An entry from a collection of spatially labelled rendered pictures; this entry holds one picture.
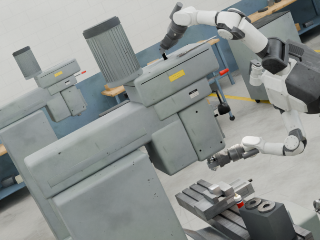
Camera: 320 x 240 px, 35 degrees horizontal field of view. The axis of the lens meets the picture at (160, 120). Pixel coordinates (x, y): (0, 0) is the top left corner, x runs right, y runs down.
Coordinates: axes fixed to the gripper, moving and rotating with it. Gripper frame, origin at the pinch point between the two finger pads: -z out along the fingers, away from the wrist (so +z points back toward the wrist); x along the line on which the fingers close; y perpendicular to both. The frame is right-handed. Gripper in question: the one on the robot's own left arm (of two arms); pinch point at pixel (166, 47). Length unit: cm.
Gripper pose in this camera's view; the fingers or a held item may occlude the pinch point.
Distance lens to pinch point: 271.5
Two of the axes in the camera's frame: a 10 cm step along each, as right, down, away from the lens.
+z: 3.8, -5.8, -7.2
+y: -7.2, -6.7, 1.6
